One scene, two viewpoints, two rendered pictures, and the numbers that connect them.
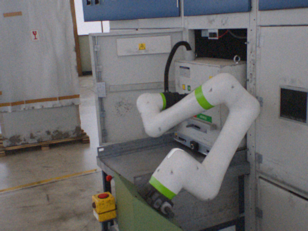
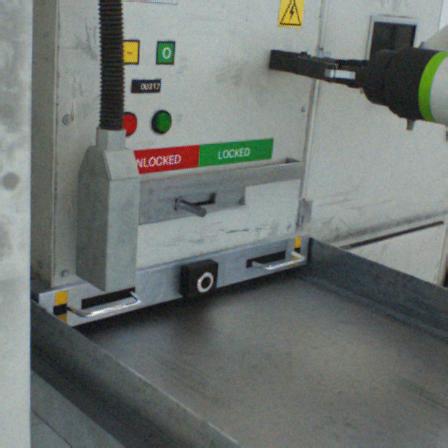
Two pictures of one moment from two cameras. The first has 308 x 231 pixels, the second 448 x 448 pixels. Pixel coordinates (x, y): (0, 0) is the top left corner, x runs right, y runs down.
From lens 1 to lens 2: 2.72 m
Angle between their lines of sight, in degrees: 103
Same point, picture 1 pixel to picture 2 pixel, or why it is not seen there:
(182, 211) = not seen: hidden behind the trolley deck
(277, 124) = (355, 110)
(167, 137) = (53, 334)
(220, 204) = not seen: hidden behind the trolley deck
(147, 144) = (120, 396)
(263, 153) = (317, 193)
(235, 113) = not seen: outside the picture
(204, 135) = (230, 220)
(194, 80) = (202, 13)
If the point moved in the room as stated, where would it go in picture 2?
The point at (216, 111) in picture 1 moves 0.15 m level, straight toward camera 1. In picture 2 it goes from (294, 114) to (379, 120)
